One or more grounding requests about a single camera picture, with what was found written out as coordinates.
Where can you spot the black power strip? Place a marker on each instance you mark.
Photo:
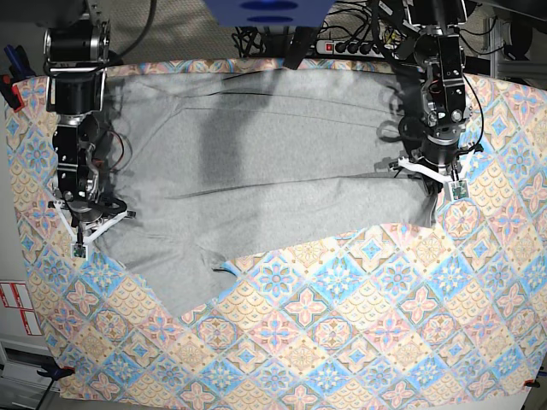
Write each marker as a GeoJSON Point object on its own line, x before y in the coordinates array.
{"type": "Point", "coordinates": [399, 49]}

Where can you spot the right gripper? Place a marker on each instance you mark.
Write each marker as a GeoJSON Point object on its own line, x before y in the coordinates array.
{"type": "Point", "coordinates": [87, 223]}

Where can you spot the blue box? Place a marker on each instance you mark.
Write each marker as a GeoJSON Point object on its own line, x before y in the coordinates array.
{"type": "Point", "coordinates": [307, 13]}

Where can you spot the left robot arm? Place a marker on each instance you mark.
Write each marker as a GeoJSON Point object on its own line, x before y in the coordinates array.
{"type": "Point", "coordinates": [431, 132]}

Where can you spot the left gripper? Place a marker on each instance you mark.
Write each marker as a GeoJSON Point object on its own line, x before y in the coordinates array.
{"type": "Point", "coordinates": [441, 167]}

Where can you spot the orange black clamp upper left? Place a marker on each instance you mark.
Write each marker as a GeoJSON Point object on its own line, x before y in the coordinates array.
{"type": "Point", "coordinates": [11, 93]}

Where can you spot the blue handled tool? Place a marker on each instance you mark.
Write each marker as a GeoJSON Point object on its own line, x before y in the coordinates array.
{"type": "Point", "coordinates": [20, 67]}

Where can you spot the orange clamp lower right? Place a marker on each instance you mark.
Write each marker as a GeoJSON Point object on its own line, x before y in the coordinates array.
{"type": "Point", "coordinates": [532, 383]}

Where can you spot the grey T-shirt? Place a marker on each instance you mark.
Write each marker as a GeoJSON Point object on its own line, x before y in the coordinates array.
{"type": "Point", "coordinates": [229, 165]}

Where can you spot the red white labels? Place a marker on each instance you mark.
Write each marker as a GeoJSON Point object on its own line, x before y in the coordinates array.
{"type": "Point", "coordinates": [18, 316]}

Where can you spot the blue black clamp lower left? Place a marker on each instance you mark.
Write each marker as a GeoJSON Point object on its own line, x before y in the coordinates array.
{"type": "Point", "coordinates": [54, 372]}

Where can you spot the patterned tablecloth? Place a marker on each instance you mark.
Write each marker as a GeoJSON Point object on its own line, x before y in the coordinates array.
{"type": "Point", "coordinates": [392, 316]}

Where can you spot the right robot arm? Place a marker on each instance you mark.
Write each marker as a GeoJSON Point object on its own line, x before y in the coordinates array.
{"type": "Point", "coordinates": [76, 60]}

